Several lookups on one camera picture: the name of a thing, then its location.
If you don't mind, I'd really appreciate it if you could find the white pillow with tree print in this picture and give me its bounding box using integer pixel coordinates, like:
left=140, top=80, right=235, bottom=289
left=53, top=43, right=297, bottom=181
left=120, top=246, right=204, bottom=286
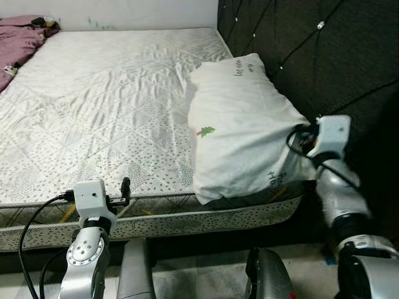
left=187, top=53, right=317, bottom=205

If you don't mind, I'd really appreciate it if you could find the silver robot left leg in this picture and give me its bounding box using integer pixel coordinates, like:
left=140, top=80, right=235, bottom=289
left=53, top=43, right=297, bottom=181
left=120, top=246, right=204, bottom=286
left=117, top=240, right=156, bottom=299

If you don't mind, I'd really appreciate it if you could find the silver robot leg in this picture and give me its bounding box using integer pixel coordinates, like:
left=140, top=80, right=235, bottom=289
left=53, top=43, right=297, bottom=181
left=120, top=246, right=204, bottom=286
left=245, top=247, right=295, bottom=299
left=117, top=240, right=156, bottom=299

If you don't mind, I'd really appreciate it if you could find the dark bed base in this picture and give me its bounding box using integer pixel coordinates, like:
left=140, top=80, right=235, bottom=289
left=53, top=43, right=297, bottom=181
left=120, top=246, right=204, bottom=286
left=0, top=230, right=331, bottom=275

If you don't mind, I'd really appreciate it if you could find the grey quilted mattress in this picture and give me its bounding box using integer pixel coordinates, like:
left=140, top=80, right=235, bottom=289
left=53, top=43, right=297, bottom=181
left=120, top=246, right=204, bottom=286
left=0, top=27, right=312, bottom=253

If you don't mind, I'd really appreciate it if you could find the dark tufted headboard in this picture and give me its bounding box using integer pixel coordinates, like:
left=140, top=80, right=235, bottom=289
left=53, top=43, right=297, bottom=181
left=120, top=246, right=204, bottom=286
left=217, top=0, right=399, bottom=187

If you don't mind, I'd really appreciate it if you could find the small blue scrap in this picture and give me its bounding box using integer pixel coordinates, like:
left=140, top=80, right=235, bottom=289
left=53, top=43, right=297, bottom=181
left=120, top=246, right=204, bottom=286
left=321, top=252, right=337, bottom=267

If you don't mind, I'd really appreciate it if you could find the silver robot right leg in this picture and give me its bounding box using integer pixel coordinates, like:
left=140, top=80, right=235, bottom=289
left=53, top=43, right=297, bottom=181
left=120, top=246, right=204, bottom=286
left=245, top=247, right=295, bottom=299

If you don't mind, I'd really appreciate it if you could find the pink cartoon print blanket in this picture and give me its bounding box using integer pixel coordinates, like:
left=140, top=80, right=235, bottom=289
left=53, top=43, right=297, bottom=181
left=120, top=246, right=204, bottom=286
left=0, top=16, right=60, bottom=94

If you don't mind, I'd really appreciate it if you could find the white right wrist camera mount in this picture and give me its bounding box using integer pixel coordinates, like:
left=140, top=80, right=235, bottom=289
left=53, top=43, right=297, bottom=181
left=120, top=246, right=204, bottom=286
left=315, top=115, right=352, bottom=159

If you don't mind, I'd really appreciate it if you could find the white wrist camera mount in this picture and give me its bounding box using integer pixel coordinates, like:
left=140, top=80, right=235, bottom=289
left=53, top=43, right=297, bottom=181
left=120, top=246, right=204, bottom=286
left=315, top=115, right=352, bottom=159
left=74, top=180, right=112, bottom=219

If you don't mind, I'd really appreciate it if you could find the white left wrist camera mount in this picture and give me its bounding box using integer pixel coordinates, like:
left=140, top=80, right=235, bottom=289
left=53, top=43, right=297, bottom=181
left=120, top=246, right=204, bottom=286
left=74, top=180, right=112, bottom=219

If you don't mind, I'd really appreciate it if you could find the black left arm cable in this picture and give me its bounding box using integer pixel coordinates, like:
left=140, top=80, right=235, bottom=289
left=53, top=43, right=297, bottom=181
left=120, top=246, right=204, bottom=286
left=19, top=193, right=75, bottom=299

